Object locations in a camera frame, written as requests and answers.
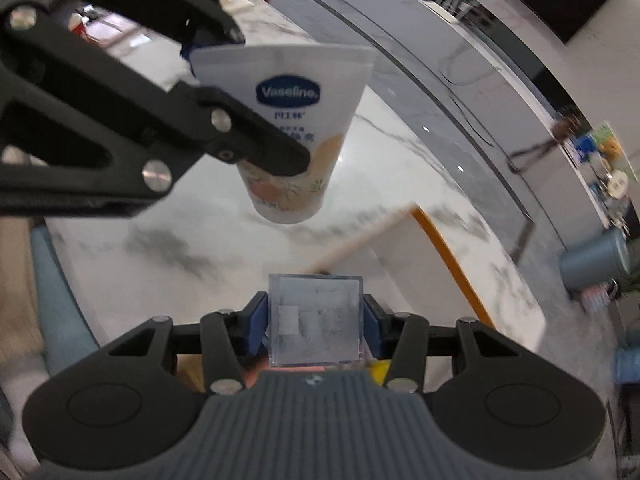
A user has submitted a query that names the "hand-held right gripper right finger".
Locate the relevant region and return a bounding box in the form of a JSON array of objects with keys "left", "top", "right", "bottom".
[{"left": 361, "top": 292, "right": 501, "bottom": 393}]

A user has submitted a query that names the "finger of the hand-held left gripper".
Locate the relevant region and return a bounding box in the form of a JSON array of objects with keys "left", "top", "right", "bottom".
[
  {"left": 45, "top": 0, "right": 247, "bottom": 58},
  {"left": 0, "top": 2, "right": 312, "bottom": 198}
]

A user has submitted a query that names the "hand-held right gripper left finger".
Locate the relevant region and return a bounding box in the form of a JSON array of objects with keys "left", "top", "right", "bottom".
[{"left": 107, "top": 290, "right": 271, "bottom": 395}]

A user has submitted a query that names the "yellow tape measure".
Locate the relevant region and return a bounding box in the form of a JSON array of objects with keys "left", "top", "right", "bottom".
[{"left": 367, "top": 360, "right": 394, "bottom": 387}]

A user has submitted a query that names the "clear plastic box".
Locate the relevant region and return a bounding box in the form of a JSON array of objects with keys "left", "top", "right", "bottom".
[{"left": 266, "top": 273, "right": 364, "bottom": 367}]

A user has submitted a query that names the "pink pump bottle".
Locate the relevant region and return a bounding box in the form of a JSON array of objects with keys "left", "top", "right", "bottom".
[{"left": 240, "top": 360, "right": 326, "bottom": 392}]

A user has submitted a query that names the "orange storage box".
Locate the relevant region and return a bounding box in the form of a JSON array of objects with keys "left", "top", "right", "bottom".
[{"left": 305, "top": 202, "right": 547, "bottom": 356}]

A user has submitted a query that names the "white lotion tube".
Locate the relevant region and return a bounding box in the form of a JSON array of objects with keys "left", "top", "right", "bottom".
[{"left": 191, "top": 44, "right": 377, "bottom": 225}]

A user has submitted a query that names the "blue-grey chair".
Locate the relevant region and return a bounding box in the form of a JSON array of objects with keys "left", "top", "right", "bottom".
[{"left": 30, "top": 224, "right": 101, "bottom": 377}]

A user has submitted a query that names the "blue-grey trash bin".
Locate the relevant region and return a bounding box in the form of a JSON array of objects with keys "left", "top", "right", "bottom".
[{"left": 559, "top": 227, "right": 632, "bottom": 292}]

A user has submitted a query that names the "white router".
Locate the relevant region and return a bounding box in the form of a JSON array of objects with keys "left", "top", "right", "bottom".
[{"left": 434, "top": 0, "right": 482, "bottom": 24}]

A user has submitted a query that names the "colourful toy pile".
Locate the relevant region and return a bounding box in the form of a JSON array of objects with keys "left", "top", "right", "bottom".
[{"left": 570, "top": 120, "right": 640, "bottom": 233}]

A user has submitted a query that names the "black cable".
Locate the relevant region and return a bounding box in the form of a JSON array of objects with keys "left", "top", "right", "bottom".
[{"left": 439, "top": 57, "right": 507, "bottom": 150}]

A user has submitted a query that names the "brown strap bag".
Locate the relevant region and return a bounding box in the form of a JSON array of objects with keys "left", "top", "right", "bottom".
[{"left": 507, "top": 109, "right": 587, "bottom": 174}]

